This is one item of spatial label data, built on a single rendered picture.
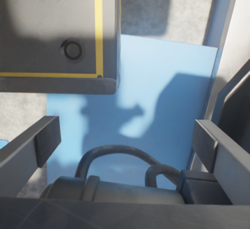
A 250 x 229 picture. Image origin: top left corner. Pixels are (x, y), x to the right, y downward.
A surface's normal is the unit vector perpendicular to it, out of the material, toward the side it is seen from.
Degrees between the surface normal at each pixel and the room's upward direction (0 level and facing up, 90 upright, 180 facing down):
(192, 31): 0
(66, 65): 0
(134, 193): 94
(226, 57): 0
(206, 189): 90
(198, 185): 90
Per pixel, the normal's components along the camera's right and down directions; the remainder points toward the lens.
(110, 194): 0.13, -0.93
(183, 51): -0.03, 0.28
